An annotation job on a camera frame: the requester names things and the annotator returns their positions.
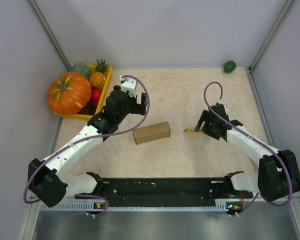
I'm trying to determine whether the yellow utility knife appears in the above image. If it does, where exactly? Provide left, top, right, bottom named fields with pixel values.
left=184, top=128, right=204, bottom=134

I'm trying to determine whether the brown cardboard express box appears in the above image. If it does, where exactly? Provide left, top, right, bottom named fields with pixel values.
left=132, top=121, right=171, bottom=145

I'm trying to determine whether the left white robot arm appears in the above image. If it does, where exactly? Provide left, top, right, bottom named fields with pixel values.
left=23, top=83, right=150, bottom=207

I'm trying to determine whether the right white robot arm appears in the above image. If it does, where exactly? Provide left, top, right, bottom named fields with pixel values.
left=194, top=103, right=300, bottom=202

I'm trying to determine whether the red apple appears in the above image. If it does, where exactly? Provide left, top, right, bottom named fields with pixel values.
left=90, top=88, right=102, bottom=103

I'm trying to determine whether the dark grape bunch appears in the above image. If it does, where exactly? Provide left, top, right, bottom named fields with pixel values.
left=78, top=100, right=98, bottom=116

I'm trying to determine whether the small pineapple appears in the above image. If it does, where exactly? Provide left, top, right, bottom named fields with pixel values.
left=89, top=59, right=109, bottom=90

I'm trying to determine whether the yellow plastic tray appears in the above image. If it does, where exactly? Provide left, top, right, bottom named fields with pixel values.
left=52, top=63, right=113, bottom=120

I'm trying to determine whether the orange pumpkin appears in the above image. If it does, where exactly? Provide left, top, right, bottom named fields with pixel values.
left=47, top=71, right=92, bottom=115

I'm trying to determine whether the green squash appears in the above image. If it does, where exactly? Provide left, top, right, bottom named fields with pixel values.
left=71, top=62, right=92, bottom=79

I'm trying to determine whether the green lime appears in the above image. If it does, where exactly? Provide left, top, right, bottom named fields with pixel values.
left=223, top=60, right=237, bottom=74

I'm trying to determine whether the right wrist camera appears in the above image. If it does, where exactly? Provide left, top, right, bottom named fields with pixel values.
left=217, top=99, right=230, bottom=114

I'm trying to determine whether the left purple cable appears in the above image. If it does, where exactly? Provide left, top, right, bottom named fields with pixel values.
left=22, top=74, right=151, bottom=217

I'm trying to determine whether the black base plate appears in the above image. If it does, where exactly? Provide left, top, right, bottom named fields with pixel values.
left=77, top=177, right=254, bottom=208

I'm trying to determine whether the aluminium frame rail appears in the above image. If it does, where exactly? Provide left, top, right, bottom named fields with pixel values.
left=29, top=179, right=300, bottom=213

